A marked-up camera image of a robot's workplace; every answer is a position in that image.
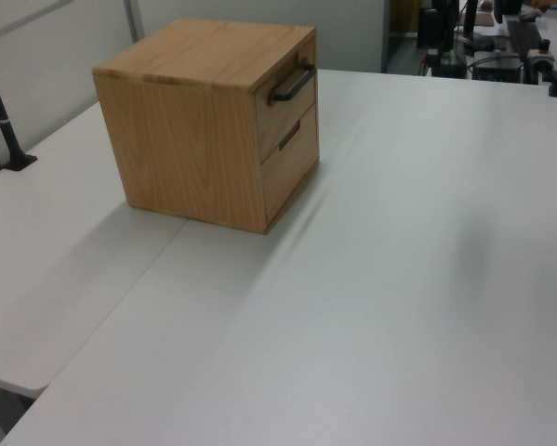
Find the black monitor stand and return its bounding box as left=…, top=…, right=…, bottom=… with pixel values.
left=461, top=0, right=494, bottom=53

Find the grey emergency stop button box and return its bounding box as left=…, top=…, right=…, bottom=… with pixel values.
left=527, top=39, right=557, bottom=73

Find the black pole with flat base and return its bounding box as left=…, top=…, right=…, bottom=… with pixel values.
left=0, top=39, right=38, bottom=172

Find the black computer tower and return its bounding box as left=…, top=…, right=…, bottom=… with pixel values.
left=417, top=7, right=443, bottom=49

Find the wooden drawer with slot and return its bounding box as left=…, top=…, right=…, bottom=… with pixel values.
left=260, top=102, right=320, bottom=229

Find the wooden drawer with handle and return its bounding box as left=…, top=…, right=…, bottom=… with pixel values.
left=254, top=36, right=317, bottom=163

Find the black metal drawer handle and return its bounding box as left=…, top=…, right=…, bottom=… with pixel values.
left=267, top=62, right=316, bottom=103

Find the black box device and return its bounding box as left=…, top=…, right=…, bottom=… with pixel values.
left=471, top=55, right=524, bottom=84

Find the wooden two-drawer cabinet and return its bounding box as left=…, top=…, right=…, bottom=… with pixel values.
left=92, top=18, right=321, bottom=236

